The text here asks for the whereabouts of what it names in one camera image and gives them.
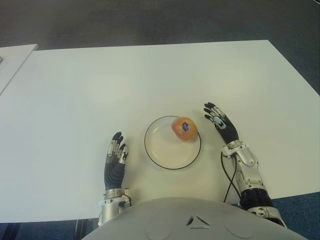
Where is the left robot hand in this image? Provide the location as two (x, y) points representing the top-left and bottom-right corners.
(103, 131), (130, 191)

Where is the red yellow apple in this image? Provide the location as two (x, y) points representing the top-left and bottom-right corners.
(171, 116), (199, 143)

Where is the grey robot torso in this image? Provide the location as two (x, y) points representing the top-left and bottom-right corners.
(81, 197), (307, 240)

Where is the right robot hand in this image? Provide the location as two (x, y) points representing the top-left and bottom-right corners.
(203, 101), (240, 145)

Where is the black cable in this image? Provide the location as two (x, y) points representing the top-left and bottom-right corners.
(220, 151), (237, 203)

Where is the white side table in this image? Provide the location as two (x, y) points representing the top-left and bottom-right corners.
(0, 44), (38, 96)

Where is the white plate black rim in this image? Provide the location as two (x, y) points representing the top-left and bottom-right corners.
(144, 115), (202, 171)

